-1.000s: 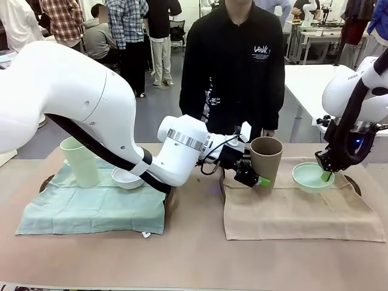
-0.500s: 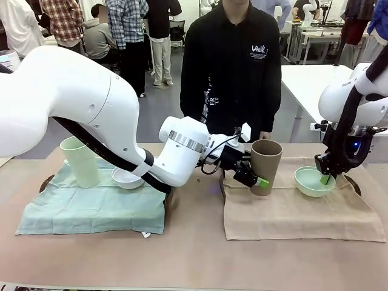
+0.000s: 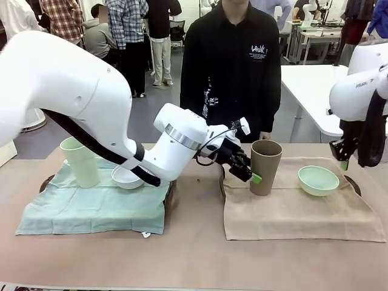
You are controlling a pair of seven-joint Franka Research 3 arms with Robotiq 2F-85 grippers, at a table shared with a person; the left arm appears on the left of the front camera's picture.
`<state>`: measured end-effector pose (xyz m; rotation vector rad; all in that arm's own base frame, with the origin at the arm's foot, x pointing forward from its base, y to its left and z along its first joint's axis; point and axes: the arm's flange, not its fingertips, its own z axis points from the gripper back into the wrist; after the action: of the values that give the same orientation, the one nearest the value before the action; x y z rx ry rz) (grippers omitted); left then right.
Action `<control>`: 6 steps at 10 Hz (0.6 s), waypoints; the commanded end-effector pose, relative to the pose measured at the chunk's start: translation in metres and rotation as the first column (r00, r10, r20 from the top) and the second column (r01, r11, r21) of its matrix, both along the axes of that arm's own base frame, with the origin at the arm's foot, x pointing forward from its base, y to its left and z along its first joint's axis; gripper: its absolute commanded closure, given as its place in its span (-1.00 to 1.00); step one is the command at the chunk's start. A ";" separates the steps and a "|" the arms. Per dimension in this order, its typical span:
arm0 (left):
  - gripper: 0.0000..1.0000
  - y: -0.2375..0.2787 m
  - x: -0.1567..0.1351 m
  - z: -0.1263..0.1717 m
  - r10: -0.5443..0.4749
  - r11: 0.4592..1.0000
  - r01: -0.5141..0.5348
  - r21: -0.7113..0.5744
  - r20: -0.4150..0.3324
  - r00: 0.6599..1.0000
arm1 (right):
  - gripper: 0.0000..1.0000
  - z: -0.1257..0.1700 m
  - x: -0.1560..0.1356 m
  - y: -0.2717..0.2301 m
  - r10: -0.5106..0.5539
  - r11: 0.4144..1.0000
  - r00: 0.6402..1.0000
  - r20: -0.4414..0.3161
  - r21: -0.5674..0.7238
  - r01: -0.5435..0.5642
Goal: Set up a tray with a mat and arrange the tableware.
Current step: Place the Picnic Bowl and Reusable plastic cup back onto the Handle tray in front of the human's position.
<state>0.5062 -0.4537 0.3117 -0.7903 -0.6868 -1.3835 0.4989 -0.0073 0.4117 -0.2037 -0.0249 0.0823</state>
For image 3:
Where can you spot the pale green bowl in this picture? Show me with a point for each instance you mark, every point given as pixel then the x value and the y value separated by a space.
pixel 318 185

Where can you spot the person's left hand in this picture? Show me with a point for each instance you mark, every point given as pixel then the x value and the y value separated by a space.
pixel 265 135

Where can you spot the person's right forearm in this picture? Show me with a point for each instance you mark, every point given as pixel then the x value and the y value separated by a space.
pixel 189 97

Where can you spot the seated person in grey hoodie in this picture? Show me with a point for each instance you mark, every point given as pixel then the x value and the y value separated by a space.
pixel 98 36

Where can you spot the pale green tall cup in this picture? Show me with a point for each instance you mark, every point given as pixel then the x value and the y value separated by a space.
pixel 85 169

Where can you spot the left gripper black green finger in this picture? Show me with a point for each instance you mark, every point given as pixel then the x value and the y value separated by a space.
pixel 244 175
pixel 246 159

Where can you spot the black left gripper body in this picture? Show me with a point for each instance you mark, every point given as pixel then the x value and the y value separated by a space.
pixel 228 153

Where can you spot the person in blue plaid shirt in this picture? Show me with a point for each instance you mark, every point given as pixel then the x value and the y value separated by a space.
pixel 127 30

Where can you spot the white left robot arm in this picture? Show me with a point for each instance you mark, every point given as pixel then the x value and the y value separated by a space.
pixel 69 91

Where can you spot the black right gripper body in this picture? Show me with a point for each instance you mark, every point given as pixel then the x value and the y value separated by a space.
pixel 348 136

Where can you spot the white table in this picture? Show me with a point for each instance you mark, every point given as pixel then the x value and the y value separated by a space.
pixel 309 97

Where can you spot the person's left forearm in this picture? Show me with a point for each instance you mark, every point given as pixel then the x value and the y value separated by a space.
pixel 271 112

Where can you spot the dark brown tray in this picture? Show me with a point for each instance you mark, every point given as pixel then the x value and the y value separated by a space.
pixel 353 185
pixel 170 197

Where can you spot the grey work table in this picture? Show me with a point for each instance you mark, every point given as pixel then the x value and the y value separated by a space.
pixel 318 36

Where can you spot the brown tall cup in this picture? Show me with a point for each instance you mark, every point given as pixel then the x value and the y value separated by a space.
pixel 266 169

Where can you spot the white box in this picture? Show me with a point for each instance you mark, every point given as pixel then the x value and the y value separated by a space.
pixel 6 153

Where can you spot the person in maroon clothes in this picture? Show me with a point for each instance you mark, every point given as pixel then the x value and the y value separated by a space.
pixel 354 24

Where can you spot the person in blue jacket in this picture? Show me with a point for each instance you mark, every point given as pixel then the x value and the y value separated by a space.
pixel 379 18

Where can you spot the white bowl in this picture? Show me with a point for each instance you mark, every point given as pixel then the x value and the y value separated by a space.
pixel 124 181

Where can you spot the green cloth mat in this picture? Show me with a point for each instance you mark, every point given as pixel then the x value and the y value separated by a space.
pixel 91 212

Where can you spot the beige cloth mat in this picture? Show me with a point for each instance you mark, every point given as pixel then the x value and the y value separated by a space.
pixel 297 218

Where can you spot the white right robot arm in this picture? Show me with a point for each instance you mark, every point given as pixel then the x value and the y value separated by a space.
pixel 351 97

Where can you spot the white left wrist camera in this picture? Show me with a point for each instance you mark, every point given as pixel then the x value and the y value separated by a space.
pixel 244 126

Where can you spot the person in black tee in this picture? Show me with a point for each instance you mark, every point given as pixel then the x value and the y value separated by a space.
pixel 160 45

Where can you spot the person in red plaid shirt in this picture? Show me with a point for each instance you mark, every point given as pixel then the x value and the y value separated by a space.
pixel 65 21

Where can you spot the person in black shirt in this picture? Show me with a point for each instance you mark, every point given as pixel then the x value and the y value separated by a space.
pixel 230 60

